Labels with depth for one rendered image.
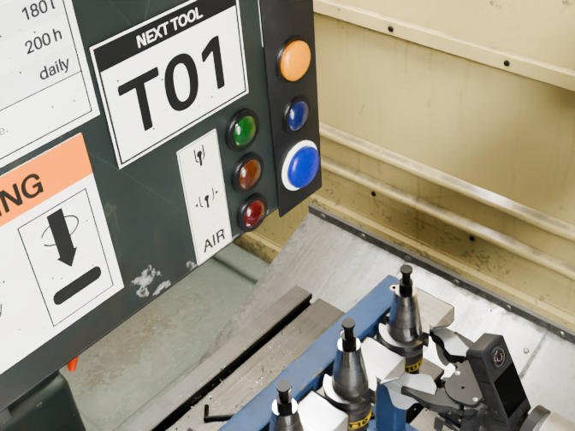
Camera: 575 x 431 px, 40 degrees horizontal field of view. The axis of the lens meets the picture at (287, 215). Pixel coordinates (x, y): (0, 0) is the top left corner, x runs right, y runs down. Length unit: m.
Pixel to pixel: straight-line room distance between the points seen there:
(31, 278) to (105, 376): 1.46
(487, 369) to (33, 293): 0.62
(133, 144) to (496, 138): 1.01
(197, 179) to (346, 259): 1.24
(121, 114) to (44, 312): 0.11
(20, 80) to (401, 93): 1.12
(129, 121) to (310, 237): 1.35
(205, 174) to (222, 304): 1.51
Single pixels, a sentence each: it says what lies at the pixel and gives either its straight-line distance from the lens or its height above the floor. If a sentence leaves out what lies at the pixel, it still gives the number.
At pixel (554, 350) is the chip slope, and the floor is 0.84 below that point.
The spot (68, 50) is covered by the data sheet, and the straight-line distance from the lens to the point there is 0.38.
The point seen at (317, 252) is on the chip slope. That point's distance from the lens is 1.72.
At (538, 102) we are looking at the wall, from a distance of 1.30.
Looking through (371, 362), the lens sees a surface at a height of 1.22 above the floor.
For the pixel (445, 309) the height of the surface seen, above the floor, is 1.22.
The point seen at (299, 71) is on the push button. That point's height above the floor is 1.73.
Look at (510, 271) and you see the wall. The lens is 1.52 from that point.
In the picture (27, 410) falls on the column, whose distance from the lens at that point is 1.48.
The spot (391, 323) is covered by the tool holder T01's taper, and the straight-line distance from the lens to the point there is 0.98.
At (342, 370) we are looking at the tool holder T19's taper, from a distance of 0.91.
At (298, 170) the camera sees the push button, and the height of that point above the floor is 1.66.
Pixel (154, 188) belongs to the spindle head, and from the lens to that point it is 0.44.
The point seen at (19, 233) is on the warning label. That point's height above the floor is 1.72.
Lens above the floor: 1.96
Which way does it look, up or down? 39 degrees down
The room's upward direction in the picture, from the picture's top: 5 degrees counter-clockwise
